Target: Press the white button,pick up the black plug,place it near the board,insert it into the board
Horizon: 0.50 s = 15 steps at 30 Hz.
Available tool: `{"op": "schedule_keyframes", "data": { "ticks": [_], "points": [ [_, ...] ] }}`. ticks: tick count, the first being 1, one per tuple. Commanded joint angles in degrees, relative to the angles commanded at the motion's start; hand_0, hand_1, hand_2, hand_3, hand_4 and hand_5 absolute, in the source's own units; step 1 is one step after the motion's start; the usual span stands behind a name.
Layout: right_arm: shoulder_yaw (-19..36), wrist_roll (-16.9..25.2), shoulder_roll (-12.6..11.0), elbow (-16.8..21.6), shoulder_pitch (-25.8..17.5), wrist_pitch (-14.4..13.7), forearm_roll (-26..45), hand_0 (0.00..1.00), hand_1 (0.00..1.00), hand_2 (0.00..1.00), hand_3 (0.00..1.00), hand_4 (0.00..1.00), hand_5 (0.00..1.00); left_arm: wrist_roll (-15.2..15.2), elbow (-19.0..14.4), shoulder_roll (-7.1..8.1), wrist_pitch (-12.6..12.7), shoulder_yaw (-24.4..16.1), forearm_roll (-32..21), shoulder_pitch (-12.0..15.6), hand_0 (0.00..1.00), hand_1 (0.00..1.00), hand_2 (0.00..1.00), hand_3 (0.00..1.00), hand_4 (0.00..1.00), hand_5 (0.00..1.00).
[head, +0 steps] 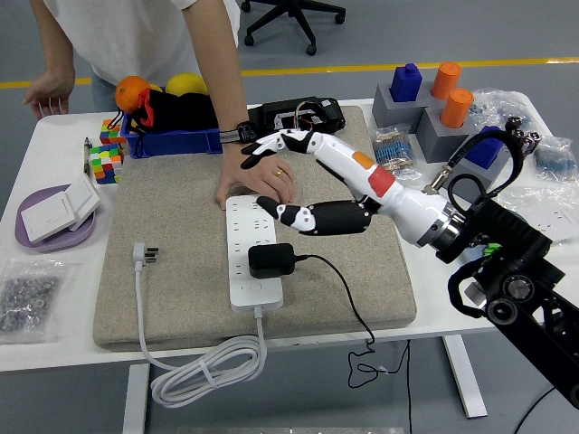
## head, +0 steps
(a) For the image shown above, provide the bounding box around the person's right hand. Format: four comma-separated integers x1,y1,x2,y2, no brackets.
23,70,76,120

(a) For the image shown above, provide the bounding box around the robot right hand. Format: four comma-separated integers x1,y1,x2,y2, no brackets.
239,127,453,249

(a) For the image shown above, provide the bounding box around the person's left hand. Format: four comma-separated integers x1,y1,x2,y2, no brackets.
214,142,298,212

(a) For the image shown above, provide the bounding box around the black plug adapter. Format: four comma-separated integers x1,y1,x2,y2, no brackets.
247,242,298,279

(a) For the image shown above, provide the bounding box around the white power strip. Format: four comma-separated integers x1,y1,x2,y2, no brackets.
224,194,285,313

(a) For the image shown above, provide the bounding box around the black wristwatch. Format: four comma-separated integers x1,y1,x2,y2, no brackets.
219,120,259,145

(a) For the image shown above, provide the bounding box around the clear bag of striped resistors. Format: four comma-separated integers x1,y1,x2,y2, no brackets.
371,125,424,182

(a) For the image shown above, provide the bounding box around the orange-sided puzzle cube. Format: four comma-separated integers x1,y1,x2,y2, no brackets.
99,118,128,146

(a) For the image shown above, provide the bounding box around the grey block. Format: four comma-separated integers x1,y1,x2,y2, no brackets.
372,83,435,128
414,106,480,164
445,133,512,200

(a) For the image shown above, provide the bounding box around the silver pen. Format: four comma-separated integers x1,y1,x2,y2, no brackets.
82,137,94,182

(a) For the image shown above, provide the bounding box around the orange fruit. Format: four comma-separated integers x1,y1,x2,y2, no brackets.
114,75,153,114

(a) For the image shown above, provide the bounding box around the grey-brown mat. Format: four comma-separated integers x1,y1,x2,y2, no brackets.
92,106,417,352

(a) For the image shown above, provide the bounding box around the blue plastic bin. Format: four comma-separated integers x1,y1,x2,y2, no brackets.
119,82,224,159

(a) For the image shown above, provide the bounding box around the white-edged puzzle cube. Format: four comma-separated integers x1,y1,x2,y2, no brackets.
89,143,126,185

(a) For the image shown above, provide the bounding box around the blue peg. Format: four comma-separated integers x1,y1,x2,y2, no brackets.
464,125,510,171
389,62,423,103

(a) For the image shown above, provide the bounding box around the black pouch with red trim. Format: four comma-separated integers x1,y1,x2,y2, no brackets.
120,88,218,136

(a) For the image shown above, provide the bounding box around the person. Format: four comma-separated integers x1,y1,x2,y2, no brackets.
43,0,242,112

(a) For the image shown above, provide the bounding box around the orange cylinder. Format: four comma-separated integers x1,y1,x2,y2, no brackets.
440,88,475,129
430,61,462,100

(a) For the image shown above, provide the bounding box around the large yellow lemon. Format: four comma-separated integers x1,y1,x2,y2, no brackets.
165,72,209,97

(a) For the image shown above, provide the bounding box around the large crumpled clear bag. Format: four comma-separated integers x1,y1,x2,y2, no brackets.
470,87,544,137

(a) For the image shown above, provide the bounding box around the black office chair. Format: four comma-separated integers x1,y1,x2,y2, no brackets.
241,0,347,57

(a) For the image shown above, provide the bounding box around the purple tray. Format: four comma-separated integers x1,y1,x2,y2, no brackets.
14,184,98,253

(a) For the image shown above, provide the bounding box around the white table leg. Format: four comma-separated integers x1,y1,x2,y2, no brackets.
441,335,489,420
122,363,150,434

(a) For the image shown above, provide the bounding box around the clear bag of metal nuts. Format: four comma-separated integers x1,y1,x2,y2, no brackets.
0,258,76,345

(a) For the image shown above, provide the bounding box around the black adapter cord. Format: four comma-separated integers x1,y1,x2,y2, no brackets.
293,253,415,434

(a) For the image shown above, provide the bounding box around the black electronic device with wires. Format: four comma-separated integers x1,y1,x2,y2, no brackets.
246,96,347,137

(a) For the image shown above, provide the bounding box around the small white wall switch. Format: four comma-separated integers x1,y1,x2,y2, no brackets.
65,174,101,232

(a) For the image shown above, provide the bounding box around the large white wall switch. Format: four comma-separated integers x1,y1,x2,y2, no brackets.
20,191,78,244

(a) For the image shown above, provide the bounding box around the white power cable with plug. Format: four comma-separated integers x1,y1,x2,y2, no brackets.
131,241,269,410

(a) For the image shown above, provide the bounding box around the thin black cable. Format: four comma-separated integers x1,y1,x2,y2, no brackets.
513,386,555,434

